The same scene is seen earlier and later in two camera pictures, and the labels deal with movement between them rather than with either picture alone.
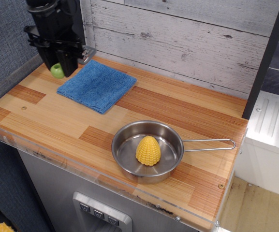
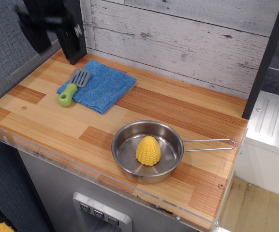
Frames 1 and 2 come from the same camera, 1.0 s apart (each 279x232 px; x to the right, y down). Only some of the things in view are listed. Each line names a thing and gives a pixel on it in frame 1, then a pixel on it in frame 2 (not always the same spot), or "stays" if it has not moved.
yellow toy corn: (148, 152) stays
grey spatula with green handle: (56, 71) → (79, 79)
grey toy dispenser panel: (93, 216) stays
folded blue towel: (96, 86) stays
